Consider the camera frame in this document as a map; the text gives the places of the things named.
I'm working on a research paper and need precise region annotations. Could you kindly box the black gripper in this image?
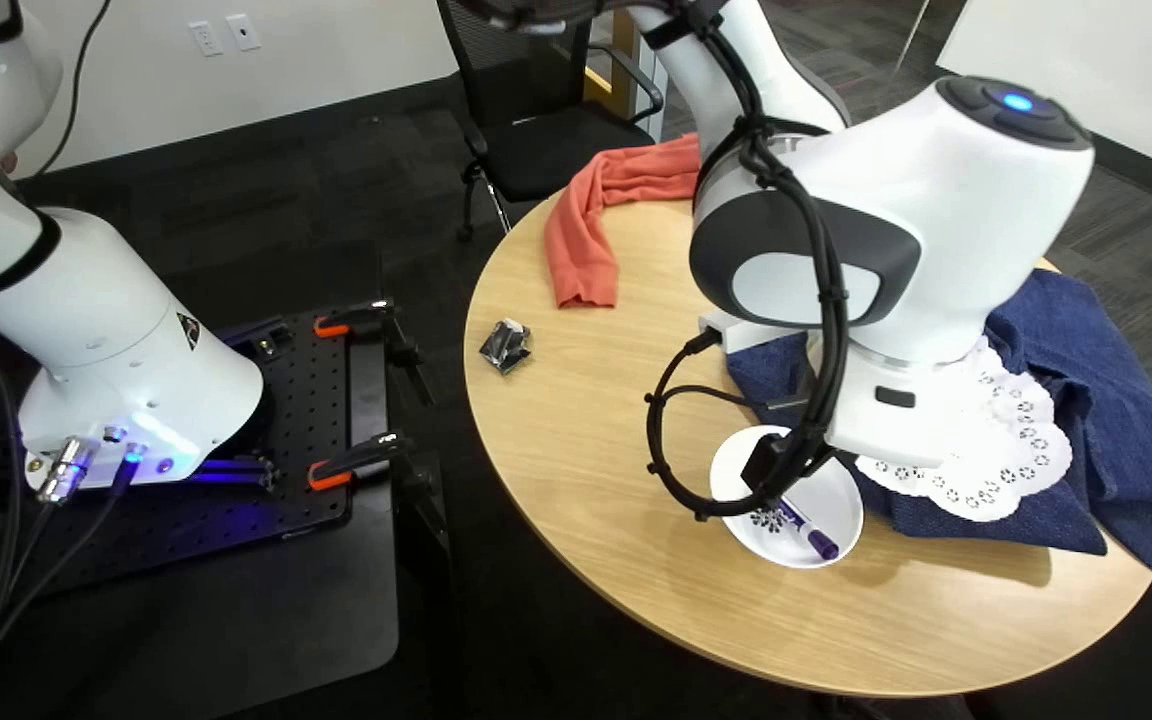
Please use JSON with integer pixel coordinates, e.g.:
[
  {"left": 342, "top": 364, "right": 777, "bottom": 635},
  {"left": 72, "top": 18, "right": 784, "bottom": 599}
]
[{"left": 778, "top": 431, "right": 848, "bottom": 500}]

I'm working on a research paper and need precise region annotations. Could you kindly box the purple marker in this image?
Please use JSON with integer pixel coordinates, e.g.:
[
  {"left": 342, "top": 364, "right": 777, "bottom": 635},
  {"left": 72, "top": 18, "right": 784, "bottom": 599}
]
[{"left": 747, "top": 491, "right": 848, "bottom": 566}]

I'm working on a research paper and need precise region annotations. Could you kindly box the white bowl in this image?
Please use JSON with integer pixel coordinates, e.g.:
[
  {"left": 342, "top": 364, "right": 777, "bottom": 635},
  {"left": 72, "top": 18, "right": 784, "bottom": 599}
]
[{"left": 707, "top": 426, "right": 867, "bottom": 577}]

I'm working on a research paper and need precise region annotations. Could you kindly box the white paper doily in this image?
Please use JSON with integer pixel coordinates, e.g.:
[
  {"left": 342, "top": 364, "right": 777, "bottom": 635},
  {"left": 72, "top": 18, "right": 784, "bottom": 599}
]
[{"left": 852, "top": 331, "right": 1074, "bottom": 529}]

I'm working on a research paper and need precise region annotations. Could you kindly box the orange cloth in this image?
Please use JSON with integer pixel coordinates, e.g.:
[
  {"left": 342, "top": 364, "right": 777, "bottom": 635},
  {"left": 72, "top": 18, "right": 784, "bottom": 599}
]
[{"left": 543, "top": 134, "right": 713, "bottom": 312}]

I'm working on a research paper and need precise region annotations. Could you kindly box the black binder clip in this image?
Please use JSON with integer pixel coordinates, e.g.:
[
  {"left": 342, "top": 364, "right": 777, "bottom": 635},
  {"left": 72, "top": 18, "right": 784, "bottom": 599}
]
[{"left": 475, "top": 318, "right": 536, "bottom": 375}]

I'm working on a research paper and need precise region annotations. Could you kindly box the dark blue cloth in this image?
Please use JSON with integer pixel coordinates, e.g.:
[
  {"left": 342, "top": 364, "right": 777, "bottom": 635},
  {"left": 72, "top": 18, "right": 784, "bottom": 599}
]
[{"left": 723, "top": 265, "right": 1152, "bottom": 577}]

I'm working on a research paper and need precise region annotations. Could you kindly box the orange black clamp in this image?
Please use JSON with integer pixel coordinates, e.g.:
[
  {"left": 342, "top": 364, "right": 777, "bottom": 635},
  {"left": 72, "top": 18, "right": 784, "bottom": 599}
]
[
  {"left": 302, "top": 429, "right": 415, "bottom": 495},
  {"left": 308, "top": 297, "right": 399, "bottom": 344}
]

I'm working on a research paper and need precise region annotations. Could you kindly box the black mesh office chair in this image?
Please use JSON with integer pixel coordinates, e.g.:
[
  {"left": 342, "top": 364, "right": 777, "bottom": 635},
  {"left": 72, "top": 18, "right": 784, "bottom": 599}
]
[{"left": 434, "top": 0, "right": 673, "bottom": 236}]

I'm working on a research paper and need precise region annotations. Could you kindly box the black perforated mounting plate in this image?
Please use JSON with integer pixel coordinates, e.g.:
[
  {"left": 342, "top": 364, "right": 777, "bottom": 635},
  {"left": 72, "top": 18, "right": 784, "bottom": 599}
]
[{"left": 208, "top": 300, "right": 399, "bottom": 543}]

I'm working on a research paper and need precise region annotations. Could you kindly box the black robot stand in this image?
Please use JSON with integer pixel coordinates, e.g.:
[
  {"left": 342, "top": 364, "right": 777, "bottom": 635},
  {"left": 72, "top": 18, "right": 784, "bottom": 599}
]
[{"left": 0, "top": 312, "right": 406, "bottom": 720}]

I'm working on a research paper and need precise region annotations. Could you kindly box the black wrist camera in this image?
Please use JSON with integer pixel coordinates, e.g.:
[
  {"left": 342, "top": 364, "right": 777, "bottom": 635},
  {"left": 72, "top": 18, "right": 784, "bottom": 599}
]
[{"left": 735, "top": 437, "right": 792, "bottom": 491}]

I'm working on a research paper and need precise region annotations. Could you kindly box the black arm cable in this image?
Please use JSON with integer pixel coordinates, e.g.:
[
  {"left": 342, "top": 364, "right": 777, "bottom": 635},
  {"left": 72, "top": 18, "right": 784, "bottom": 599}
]
[{"left": 641, "top": 0, "right": 864, "bottom": 525}]

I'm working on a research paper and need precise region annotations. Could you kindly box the yellow wooden door frame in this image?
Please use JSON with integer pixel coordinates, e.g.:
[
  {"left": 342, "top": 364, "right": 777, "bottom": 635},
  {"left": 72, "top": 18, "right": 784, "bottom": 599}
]
[{"left": 584, "top": 0, "right": 679, "bottom": 145}]

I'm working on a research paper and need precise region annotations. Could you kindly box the white wall outlet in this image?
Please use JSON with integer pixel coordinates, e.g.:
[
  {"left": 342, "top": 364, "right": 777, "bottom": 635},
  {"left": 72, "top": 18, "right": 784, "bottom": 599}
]
[
  {"left": 189, "top": 12, "right": 227, "bottom": 59},
  {"left": 223, "top": 7, "right": 264, "bottom": 51}
]

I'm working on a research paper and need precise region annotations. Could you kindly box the black wall cable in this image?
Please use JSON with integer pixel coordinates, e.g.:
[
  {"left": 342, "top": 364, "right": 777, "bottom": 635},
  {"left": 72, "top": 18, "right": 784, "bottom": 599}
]
[{"left": 35, "top": 0, "right": 114, "bottom": 175}]

